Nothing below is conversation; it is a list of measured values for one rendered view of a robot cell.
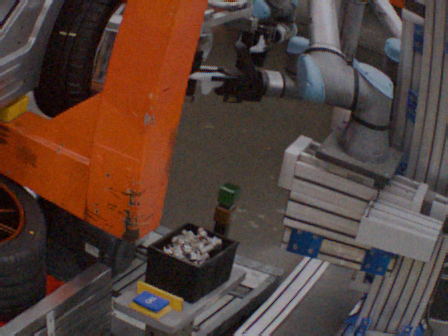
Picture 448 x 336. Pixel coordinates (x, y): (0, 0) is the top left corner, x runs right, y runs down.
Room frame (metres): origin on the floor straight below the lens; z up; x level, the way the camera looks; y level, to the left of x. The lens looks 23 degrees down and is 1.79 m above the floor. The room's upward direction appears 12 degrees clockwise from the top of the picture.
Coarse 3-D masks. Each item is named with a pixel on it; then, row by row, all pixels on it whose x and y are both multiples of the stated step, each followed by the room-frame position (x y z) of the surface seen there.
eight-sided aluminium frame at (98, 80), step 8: (120, 8) 2.91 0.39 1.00; (112, 16) 2.89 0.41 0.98; (120, 16) 2.88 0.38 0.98; (112, 24) 2.87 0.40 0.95; (112, 32) 2.89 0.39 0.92; (104, 40) 2.87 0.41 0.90; (112, 40) 2.90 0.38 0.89; (104, 48) 2.87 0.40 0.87; (112, 48) 2.86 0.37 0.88; (104, 56) 2.88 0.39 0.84; (104, 64) 2.89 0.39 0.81; (96, 72) 2.87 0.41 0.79; (104, 72) 2.90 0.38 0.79; (96, 80) 2.87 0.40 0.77; (104, 80) 2.86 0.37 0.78; (96, 88) 2.87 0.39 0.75
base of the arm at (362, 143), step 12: (348, 120) 2.61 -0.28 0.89; (360, 120) 2.56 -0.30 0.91; (348, 132) 2.58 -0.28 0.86; (360, 132) 2.55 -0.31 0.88; (372, 132) 2.55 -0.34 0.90; (384, 132) 2.57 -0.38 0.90; (348, 144) 2.56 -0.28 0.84; (360, 144) 2.54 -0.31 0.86; (372, 144) 2.54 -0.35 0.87; (384, 144) 2.56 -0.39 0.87; (360, 156) 2.53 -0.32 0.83; (372, 156) 2.53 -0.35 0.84; (384, 156) 2.56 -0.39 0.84
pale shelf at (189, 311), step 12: (240, 276) 2.54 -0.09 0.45; (132, 288) 2.34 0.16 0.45; (228, 288) 2.48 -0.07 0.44; (120, 300) 2.25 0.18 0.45; (204, 300) 2.37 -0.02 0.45; (216, 300) 2.42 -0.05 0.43; (132, 312) 2.22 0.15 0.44; (168, 312) 2.26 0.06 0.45; (180, 312) 2.27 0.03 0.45; (192, 312) 2.29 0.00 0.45; (156, 324) 2.19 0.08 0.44; (168, 324) 2.19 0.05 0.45; (180, 324) 2.22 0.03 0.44
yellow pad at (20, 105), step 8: (24, 96) 2.76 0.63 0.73; (8, 104) 2.68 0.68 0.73; (16, 104) 2.69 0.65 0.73; (24, 104) 2.74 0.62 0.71; (0, 112) 2.66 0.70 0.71; (8, 112) 2.65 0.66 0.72; (16, 112) 2.70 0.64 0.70; (24, 112) 2.75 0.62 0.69; (0, 120) 2.66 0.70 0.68; (8, 120) 2.65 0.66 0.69
